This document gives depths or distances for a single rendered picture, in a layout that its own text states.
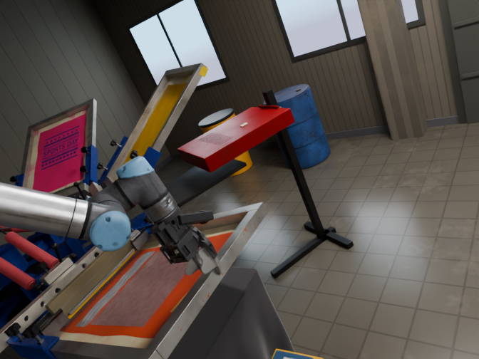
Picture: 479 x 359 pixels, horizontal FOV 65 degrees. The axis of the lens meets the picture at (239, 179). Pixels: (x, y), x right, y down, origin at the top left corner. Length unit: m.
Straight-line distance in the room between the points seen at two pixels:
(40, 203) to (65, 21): 5.25
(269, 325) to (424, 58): 3.12
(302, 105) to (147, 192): 3.08
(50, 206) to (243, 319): 0.72
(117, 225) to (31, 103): 4.70
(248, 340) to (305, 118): 2.90
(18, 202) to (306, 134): 3.39
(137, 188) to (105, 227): 0.17
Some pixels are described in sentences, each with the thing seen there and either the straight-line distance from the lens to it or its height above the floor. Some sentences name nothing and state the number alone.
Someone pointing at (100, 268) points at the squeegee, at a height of 1.11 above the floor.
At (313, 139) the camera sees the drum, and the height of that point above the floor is 0.27.
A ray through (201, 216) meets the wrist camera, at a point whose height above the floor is 1.30.
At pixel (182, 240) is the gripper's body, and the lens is 0.91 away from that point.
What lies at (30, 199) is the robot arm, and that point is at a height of 1.56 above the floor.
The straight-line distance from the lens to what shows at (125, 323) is 1.17.
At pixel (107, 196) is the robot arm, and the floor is 1.47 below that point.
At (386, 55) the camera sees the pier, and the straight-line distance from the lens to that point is 3.81.
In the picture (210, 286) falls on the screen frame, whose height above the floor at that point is 1.15.
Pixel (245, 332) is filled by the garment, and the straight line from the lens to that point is 1.26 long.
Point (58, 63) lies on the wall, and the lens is 5.68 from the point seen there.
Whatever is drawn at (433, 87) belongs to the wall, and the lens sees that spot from 4.07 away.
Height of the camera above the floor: 1.71
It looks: 23 degrees down
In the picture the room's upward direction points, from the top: 24 degrees counter-clockwise
